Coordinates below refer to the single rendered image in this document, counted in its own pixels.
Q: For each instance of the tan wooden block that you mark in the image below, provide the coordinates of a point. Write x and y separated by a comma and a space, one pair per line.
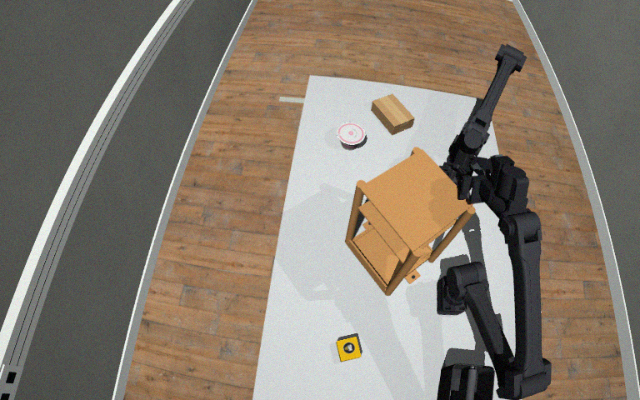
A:
392, 114

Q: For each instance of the wooden shelving unit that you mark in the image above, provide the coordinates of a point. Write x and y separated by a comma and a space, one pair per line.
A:
414, 201

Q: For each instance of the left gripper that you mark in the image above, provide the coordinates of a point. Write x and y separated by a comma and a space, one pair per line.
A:
463, 187

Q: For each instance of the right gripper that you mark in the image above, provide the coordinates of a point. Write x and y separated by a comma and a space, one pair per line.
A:
452, 167

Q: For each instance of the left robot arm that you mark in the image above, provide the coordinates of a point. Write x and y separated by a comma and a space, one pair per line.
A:
467, 285

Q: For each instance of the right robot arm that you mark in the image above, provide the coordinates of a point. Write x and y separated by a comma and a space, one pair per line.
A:
509, 59

